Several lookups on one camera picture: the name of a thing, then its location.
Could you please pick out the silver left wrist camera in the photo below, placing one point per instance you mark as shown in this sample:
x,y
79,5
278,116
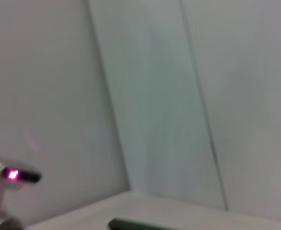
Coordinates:
x,y
13,175

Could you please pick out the green glasses case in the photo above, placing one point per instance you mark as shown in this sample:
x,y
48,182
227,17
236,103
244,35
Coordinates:
x,y
135,225

